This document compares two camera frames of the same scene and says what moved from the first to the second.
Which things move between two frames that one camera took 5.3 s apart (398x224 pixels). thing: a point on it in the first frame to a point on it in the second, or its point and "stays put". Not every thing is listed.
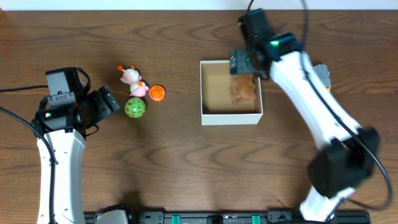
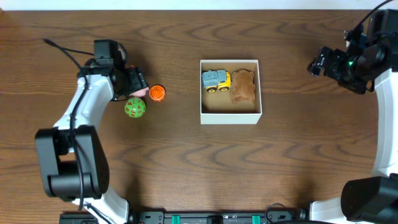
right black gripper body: [249, 61] to [347, 71]
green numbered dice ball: [135, 107] stays put
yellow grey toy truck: [321, 70] to [212, 79]
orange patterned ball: [157, 93] stays put
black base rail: [233, 217] stays put
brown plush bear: [242, 86] stays put
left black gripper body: [109, 99] to [137, 81]
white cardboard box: [217, 105] stays put
